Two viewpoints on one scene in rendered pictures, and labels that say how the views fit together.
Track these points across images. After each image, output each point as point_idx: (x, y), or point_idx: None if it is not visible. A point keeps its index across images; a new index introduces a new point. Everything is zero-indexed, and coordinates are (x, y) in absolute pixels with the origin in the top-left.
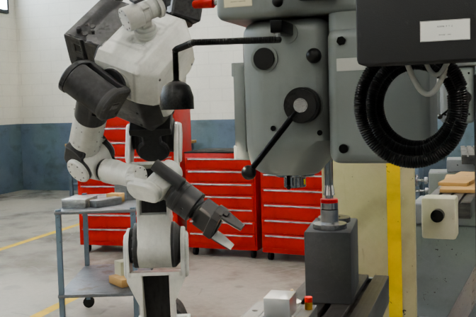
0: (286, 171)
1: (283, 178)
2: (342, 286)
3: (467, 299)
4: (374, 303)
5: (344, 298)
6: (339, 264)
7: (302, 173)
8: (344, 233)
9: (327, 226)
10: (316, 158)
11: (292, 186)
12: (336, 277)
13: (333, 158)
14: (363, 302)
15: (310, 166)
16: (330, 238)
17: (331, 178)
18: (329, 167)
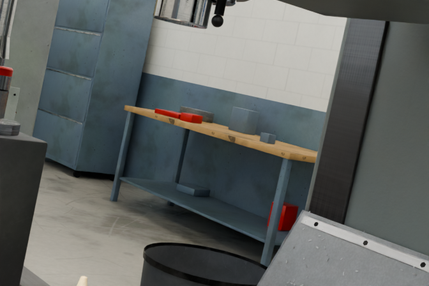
0: None
1: None
2: (9, 253)
3: (391, 278)
4: (48, 285)
5: (8, 279)
6: (15, 207)
7: None
8: (37, 142)
9: (0, 124)
10: None
11: (199, 21)
12: (2, 235)
13: None
14: (27, 283)
15: None
16: (9, 150)
17: (11, 22)
18: None
